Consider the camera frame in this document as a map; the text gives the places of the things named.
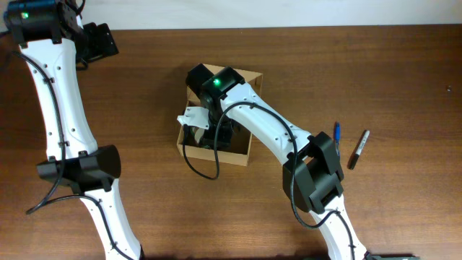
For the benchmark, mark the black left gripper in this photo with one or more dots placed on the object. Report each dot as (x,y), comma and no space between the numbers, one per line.
(104,44)

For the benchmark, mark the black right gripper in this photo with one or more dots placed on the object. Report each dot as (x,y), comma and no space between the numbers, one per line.
(222,136)

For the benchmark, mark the brown cardboard box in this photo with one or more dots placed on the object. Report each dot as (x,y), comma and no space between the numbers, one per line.
(231,155)

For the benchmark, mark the blue pen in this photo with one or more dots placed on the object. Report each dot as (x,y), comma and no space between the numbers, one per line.
(337,136)

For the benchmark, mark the beige masking tape roll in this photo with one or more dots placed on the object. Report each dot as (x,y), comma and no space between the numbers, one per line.
(198,135)

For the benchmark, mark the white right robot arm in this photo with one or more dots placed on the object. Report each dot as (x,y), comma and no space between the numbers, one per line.
(311,168)

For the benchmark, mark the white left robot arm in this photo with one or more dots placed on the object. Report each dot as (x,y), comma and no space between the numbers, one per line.
(56,45)

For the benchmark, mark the black marker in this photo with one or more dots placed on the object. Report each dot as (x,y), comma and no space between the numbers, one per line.
(356,154)

